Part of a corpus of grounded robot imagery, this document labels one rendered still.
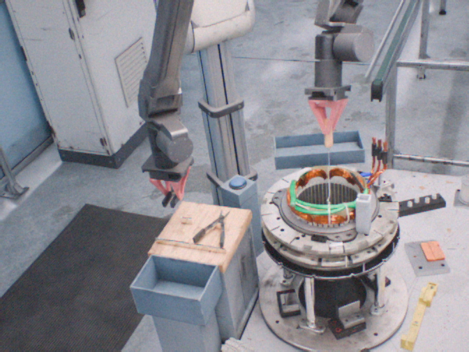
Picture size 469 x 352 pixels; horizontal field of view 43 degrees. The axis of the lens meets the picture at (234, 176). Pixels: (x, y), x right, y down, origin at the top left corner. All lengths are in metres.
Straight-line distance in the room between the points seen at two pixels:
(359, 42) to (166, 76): 0.38
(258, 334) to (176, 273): 0.29
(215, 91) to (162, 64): 0.56
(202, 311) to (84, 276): 1.77
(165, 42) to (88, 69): 2.38
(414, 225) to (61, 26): 2.23
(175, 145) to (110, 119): 2.44
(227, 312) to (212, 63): 0.66
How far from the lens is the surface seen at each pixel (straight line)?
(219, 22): 1.56
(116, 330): 2.73
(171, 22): 1.06
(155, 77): 1.16
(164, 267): 1.41
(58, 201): 3.62
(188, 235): 1.43
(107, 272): 3.00
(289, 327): 1.55
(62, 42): 3.45
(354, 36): 1.20
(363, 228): 1.33
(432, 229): 1.85
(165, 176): 1.29
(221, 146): 1.75
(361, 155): 1.67
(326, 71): 1.25
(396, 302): 1.60
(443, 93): 4.21
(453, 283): 1.70
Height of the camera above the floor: 1.98
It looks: 35 degrees down
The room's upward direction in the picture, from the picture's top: 9 degrees counter-clockwise
